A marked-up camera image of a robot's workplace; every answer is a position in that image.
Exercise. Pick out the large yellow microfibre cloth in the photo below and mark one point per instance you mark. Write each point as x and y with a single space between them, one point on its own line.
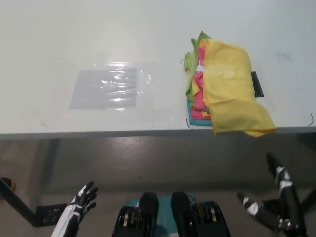
229 93

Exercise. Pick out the white cloth label tag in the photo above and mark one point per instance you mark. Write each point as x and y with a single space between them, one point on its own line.
200 68

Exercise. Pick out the teal microfibre cloth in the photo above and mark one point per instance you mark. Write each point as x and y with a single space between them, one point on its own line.
191 118

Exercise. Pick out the black tape strip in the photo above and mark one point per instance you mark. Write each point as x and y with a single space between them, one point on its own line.
258 85

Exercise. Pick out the black teal robot torso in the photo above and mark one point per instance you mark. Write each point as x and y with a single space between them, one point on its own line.
180 217

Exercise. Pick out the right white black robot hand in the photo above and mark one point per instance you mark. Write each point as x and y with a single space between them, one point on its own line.
286 197

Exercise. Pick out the grey table leg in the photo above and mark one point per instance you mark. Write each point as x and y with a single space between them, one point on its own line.
47 160

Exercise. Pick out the black table leg brace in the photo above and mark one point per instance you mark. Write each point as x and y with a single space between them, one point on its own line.
17 200

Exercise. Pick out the clear plastic bag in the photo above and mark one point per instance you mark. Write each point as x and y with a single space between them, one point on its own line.
98 91

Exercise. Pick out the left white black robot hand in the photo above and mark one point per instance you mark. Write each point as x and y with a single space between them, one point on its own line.
82 198

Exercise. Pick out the clear plastic film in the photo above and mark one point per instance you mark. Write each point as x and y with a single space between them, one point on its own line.
158 98

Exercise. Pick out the pink microfibre cloth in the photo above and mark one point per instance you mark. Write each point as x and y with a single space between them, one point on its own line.
198 103

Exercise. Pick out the black table foot plate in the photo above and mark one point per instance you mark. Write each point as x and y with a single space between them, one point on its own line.
270 206

